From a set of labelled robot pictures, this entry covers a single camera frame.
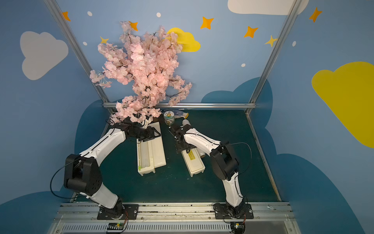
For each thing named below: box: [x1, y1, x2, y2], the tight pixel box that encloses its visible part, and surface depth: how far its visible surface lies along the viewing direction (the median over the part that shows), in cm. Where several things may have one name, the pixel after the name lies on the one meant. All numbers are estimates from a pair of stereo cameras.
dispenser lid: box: [148, 121, 167, 169], surface depth 90 cm
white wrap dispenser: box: [181, 147, 206, 177], surface depth 86 cm
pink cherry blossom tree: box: [89, 20, 193, 125], surface depth 76 cm
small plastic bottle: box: [173, 112, 189, 119], surface depth 121 cm
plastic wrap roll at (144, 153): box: [139, 140, 151, 169], surface depth 89 cm
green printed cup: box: [163, 110, 175, 126], surface depth 110 cm
